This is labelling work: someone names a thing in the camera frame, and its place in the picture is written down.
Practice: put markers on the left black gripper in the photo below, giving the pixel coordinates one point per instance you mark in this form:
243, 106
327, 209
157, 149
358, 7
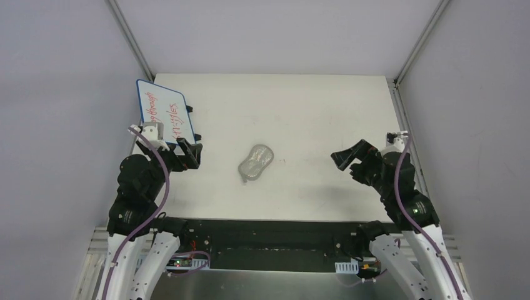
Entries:
182, 155

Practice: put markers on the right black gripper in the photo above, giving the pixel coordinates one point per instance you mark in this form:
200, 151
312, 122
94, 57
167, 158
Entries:
364, 166

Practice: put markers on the blue-framed small whiteboard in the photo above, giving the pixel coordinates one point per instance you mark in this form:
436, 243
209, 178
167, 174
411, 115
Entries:
160, 104

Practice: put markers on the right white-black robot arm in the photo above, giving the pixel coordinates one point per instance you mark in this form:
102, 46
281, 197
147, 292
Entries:
390, 172

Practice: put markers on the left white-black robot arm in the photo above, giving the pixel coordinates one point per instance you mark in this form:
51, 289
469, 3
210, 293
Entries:
141, 239

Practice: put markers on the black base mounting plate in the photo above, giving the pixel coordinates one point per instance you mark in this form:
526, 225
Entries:
292, 246

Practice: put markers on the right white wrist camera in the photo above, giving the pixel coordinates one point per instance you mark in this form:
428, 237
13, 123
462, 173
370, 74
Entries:
396, 141

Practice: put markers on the right side aluminium rail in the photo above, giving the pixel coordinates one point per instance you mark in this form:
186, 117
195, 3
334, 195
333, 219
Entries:
404, 125

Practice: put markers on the left white cable duct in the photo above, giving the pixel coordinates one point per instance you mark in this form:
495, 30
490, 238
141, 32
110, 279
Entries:
185, 264

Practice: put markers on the white cable duct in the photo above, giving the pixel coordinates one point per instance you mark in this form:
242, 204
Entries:
351, 267
185, 264

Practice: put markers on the right white cable duct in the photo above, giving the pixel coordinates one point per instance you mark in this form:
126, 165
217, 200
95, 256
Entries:
351, 267

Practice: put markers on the front aluminium frame rail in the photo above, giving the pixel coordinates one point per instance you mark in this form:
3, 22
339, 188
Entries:
99, 244

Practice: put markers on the left aluminium frame post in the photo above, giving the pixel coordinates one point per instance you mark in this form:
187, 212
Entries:
130, 40

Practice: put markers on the aluminium frame post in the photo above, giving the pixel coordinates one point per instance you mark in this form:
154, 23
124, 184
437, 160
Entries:
130, 40
422, 40

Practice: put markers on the right aluminium frame post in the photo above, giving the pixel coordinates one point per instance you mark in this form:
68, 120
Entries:
422, 40

